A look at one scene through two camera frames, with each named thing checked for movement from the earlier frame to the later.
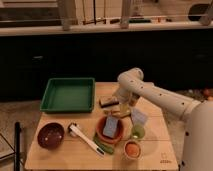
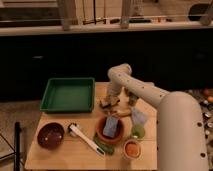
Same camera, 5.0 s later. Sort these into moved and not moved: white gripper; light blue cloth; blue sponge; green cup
Moved: white gripper
Not moved: blue sponge; light blue cloth; green cup
